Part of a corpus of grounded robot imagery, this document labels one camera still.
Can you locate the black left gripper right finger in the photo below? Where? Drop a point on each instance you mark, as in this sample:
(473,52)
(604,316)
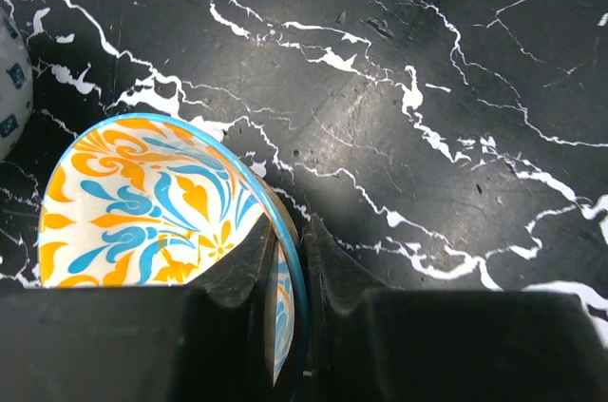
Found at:
(373,342)

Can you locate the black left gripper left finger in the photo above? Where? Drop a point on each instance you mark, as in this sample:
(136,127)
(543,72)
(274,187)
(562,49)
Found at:
(209,340)

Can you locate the orange blue swirl bowl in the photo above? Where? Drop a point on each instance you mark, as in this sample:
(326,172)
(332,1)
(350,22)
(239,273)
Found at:
(145,200)

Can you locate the blue patterned bowl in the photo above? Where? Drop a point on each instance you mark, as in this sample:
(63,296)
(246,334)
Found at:
(16,85)

